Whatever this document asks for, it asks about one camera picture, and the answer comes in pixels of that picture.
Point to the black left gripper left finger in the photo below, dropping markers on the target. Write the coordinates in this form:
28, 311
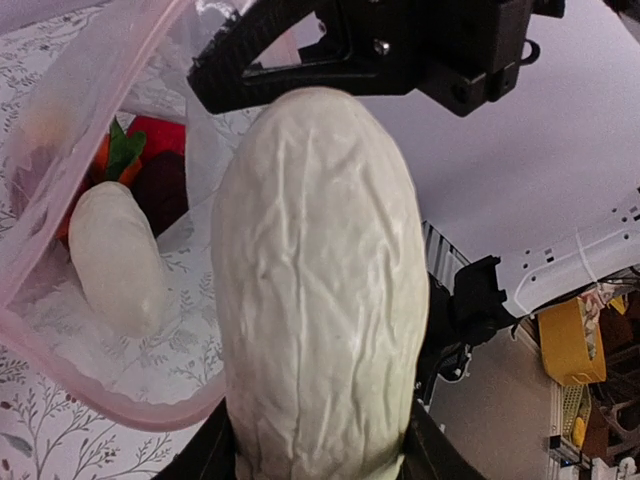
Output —
209, 455

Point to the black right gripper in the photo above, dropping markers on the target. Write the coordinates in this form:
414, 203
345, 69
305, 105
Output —
460, 54

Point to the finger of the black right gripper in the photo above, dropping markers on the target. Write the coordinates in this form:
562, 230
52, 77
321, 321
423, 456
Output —
365, 51

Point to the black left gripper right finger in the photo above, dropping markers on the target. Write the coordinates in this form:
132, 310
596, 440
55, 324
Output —
428, 454

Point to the red toy fruit front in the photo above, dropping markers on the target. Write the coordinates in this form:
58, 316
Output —
161, 136

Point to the dark purple toy fruit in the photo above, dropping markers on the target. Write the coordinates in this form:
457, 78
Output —
160, 190

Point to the orange toy fruit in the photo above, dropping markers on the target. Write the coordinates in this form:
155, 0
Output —
121, 167

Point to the clear zip top bag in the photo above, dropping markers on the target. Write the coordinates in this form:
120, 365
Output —
130, 56

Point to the white toy vegetable front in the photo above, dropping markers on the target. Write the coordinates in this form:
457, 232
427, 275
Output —
117, 261

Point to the white toy vegetable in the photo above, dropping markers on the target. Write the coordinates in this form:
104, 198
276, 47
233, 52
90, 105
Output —
117, 261
322, 291

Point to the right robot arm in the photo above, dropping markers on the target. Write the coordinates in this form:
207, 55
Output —
422, 175

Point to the floral patterned table mat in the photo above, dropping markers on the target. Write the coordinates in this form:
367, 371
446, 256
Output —
78, 399

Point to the yellow box in background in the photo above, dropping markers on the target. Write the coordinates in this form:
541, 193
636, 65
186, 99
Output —
565, 348

